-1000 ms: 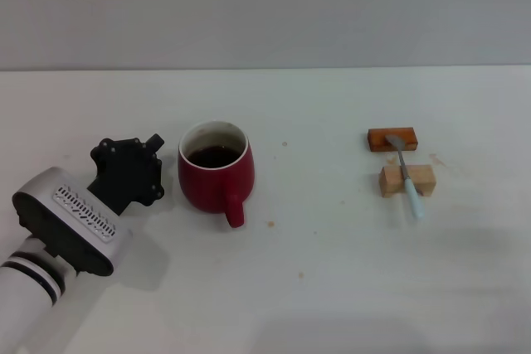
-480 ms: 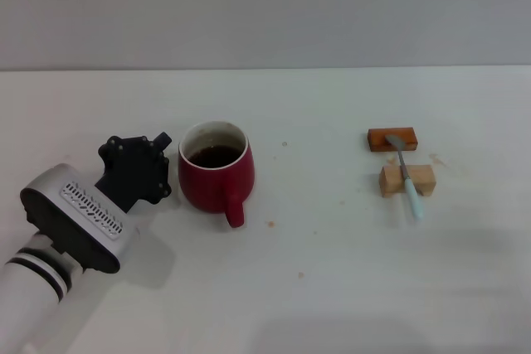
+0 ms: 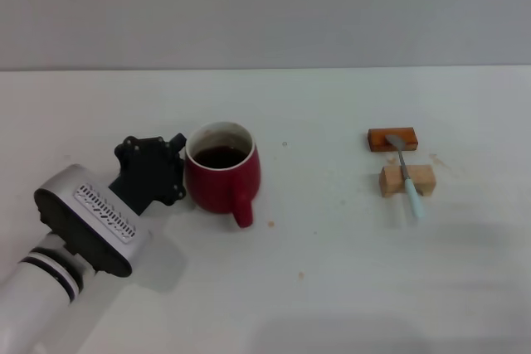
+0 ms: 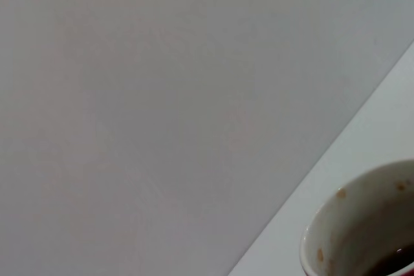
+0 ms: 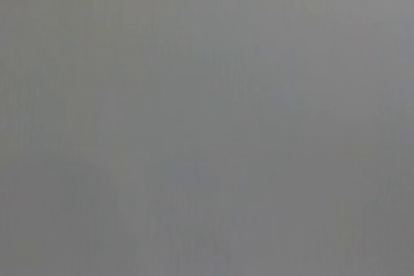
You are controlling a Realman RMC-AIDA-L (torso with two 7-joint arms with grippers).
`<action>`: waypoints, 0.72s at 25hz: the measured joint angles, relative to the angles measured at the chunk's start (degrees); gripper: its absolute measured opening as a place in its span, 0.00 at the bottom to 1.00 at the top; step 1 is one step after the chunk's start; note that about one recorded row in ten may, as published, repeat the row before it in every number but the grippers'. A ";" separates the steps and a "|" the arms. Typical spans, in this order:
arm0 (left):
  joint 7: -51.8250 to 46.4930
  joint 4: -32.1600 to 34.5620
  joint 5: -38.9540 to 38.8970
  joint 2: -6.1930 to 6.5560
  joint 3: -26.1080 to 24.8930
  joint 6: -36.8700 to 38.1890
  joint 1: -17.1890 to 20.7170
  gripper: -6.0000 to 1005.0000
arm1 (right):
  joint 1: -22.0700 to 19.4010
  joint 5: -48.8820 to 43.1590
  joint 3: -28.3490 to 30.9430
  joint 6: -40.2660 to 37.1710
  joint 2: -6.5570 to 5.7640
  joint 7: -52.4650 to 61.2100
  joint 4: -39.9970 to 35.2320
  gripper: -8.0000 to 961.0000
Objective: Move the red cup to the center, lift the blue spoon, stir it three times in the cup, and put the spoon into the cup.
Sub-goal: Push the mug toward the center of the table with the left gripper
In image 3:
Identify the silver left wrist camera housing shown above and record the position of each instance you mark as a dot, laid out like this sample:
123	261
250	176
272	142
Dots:
89	215

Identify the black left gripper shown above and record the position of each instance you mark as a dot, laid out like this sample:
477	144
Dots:
149	171

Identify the light wooden arch block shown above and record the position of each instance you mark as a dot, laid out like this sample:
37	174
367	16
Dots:
423	177

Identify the red ceramic cup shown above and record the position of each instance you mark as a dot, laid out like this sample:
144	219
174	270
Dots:
222	192

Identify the dark brown wooden block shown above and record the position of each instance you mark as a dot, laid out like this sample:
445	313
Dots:
379	140

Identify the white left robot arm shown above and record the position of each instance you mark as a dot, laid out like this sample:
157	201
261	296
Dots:
29	296

